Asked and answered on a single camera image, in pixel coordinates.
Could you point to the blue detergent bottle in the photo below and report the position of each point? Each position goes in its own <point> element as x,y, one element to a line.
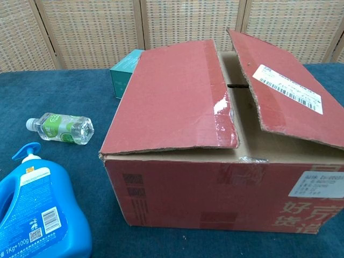
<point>40,215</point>

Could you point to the clear green-label water bottle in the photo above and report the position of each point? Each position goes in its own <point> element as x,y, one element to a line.
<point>61,129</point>

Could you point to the red taped cardboard box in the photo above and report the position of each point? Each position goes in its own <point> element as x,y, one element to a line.
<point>188,188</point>

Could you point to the teal product box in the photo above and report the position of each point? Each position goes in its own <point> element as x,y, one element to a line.
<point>121,80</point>

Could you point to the wooden rattan folding screen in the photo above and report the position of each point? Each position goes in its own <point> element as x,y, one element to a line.
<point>94,27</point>

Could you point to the blue table cloth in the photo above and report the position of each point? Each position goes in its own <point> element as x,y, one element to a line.
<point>53,94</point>

